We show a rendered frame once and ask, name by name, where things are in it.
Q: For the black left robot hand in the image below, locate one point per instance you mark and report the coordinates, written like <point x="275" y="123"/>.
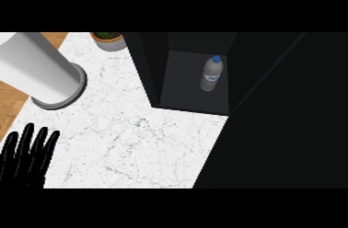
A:
<point x="22" y="164"/>

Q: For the dark grey cabinet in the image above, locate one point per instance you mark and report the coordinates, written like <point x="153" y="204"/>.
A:
<point x="190" y="81"/>

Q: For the clear water bottle blue cap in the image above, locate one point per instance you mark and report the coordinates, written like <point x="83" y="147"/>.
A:
<point x="212" y="74"/>

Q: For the dark grey cabinet door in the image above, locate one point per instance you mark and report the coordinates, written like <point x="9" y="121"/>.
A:
<point x="280" y="130"/>

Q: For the grey paper towel holder base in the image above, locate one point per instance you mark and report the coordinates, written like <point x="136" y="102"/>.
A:
<point x="77" y="90"/>

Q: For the white paper towel roll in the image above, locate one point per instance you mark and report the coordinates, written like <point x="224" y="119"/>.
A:
<point x="34" y="67"/>

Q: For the grey potted plant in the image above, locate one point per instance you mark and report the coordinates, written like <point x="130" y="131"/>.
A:
<point x="110" y="40"/>

